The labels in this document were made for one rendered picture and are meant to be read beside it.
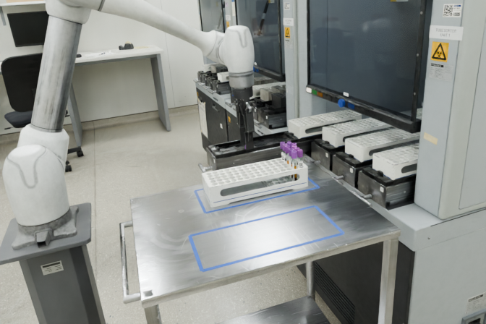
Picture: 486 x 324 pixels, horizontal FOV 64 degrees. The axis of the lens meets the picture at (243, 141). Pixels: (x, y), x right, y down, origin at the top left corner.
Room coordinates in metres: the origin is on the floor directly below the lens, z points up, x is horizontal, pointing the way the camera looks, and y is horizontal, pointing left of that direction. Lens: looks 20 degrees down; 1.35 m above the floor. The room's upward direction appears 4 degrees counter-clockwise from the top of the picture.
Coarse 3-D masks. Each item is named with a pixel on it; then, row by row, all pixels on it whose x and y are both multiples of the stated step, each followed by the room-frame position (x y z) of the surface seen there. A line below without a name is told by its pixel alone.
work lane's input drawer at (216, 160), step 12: (288, 132) 1.52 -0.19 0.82; (216, 144) 1.44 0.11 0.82; (228, 144) 1.46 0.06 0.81; (240, 144) 1.46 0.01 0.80; (264, 144) 1.44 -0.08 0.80; (276, 144) 1.41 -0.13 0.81; (300, 144) 1.43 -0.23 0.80; (216, 156) 1.33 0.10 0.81; (228, 156) 1.34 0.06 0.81; (240, 156) 1.35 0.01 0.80; (252, 156) 1.36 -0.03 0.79; (264, 156) 1.38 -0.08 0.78; (276, 156) 1.39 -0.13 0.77; (204, 168) 1.37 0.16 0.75; (216, 168) 1.32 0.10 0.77
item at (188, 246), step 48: (192, 192) 1.04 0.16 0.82; (288, 192) 0.99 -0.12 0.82; (336, 192) 0.97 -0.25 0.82; (144, 240) 0.81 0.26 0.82; (192, 240) 0.79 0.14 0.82; (240, 240) 0.78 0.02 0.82; (288, 240) 0.76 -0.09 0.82; (336, 240) 0.75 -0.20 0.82; (384, 240) 0.76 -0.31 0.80; (144, 288) 0.64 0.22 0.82; (192, 288) 0.63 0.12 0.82; (384, 288) 0.78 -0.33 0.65
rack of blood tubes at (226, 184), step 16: (272, 160) 1.09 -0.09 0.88; (208, 176) 1.02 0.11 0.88; (224, 176) 1.01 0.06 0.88; (240, 176) 1.00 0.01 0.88; (256, 176) 0.99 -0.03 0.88; (272, 176) 0.99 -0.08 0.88; (288, 176) 1.05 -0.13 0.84; (304, 176) 1.02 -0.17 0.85; (208, 192) 0.95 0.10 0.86; (224, 192) 1.01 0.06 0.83; (240, 192) 1.01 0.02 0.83; (256, 192) 0.98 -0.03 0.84; (272, 192) 0.99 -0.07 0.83
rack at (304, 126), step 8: (336, 112) 1.60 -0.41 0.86; (344, 112) 1.60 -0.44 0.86; (352, 112) 1.59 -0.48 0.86; (288, 120) 1.54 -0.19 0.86; (296, 120) 1.53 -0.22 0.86; (304, 120) 1.52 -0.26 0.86; (312, 120) 1.51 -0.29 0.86; (320, 120) 1.51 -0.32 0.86; (328, 120) 1.50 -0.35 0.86; (336, 120) 1.50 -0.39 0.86; (344, 120) 1.51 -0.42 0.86; (352, 120) 1.59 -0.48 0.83; (296, 128) 1.46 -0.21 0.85; (304, 128) 1.45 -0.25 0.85; (312, 128) 1.57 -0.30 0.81; (320, 128) 1.57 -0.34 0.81; (304, 136) 1.45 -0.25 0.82
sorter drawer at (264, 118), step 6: (264, 108) 1.91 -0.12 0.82; (258, 114) 1.94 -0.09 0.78; (264, 114) 1.87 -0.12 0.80; (270, 114) 1.84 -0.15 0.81; (276, 114) 1.83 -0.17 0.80; (282, 114) 1.84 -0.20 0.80; (258, 120) 1.95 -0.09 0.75; (264, 120) 1.87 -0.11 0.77; (270, 120) 1.82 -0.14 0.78; (276, 120) 1.83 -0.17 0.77; (282, 120) 1.84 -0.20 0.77; (258, 126) 1.83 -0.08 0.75
